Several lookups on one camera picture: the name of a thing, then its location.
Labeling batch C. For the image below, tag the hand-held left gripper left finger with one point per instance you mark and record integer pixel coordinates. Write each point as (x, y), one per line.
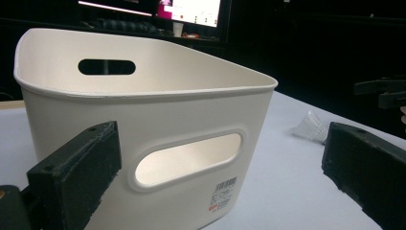
(73, 172)

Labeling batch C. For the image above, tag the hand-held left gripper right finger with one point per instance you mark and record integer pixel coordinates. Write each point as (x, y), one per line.
(367, 163)

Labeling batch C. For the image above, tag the white plastic storage basket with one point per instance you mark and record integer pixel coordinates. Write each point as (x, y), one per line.
(178, 124)

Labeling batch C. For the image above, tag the black keyboard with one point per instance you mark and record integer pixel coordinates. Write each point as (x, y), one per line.
(127, 25)

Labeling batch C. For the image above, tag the white paper cup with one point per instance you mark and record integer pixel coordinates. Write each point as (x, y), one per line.
(177, 29)

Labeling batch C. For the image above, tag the computer monitor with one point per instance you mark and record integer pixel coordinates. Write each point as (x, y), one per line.
(178, 11)

